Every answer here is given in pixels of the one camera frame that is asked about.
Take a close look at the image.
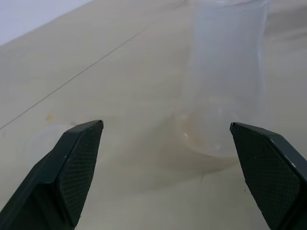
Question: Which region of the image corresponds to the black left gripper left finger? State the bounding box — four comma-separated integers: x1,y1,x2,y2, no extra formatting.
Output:
0,119,105,230

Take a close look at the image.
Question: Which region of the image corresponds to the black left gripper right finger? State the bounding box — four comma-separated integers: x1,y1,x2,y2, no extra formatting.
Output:
229,122,307,230

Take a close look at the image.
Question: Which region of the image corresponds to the clear glass flask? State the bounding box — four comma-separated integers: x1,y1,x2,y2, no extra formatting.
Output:
173,0,271,173

